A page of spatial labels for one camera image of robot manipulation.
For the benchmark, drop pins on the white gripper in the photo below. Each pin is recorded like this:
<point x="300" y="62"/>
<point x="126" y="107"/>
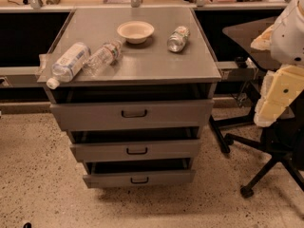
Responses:
<point x="287" y="40"/>

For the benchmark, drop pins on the grey drawer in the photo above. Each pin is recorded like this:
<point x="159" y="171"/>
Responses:
<point x="132" y="115"/>
<point x="134" y="151"/>
<point x="139" y="178"/>

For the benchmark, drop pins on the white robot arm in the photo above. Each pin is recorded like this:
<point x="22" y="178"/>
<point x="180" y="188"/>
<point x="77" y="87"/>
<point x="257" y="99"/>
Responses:
<point x="285" y="40"/>

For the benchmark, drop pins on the grey top drawer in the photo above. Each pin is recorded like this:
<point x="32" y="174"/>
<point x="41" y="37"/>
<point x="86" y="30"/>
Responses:
<point x="132" y="115"/>

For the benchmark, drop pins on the grey drawer cabinet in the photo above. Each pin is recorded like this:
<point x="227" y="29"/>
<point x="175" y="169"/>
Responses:
<point x="146" y="72"/>

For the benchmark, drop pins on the grey bottom drawer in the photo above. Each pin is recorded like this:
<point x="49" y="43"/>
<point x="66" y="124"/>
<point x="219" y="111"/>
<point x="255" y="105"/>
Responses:
<point x="139" y="178"/>

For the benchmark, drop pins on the black office chair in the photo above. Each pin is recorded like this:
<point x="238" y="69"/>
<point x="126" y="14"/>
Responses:
<point x="282" y="140"/>

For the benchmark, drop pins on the crushed metal can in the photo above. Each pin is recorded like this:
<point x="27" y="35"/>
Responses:
<point x="178" y="39"/>

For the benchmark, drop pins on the white paper bowl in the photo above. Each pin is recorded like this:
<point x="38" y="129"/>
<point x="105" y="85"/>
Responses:
<point x="135" y="32"/>

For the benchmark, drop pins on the clear plastic water bottle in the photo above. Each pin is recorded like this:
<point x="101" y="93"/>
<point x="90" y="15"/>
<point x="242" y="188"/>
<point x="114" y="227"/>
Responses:
<point x="104" y="56"/>

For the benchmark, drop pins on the white labelled plastic bottle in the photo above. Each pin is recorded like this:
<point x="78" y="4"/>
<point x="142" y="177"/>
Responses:
<point x="68" y="65"/>

